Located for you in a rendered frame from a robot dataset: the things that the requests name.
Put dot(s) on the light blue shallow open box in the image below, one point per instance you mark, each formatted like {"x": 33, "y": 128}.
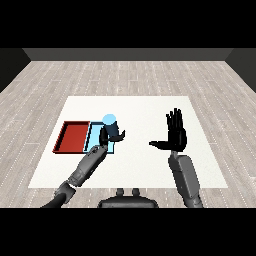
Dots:
{"x": 95, "y": 135}

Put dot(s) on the dark grey robot body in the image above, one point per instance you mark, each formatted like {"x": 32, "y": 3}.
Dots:
{"x": 128, "y": 201}

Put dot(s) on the red shallow open box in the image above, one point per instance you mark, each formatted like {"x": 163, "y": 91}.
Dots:
{"x": 74, "y": 136}

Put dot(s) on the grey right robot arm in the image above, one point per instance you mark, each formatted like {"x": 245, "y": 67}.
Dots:
{"x": 186, "y": 178}

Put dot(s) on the blue can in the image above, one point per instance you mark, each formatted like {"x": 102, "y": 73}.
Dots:
{"x": 110, "y": 127}

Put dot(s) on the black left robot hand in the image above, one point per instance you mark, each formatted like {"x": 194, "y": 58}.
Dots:
{"x": 104, "y": 137}

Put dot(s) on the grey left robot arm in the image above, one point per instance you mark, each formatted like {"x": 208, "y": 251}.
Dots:
{"x": 86, "y": 166}

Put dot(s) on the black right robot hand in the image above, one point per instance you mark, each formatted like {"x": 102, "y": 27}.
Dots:
{"x": 176, "y": 135}

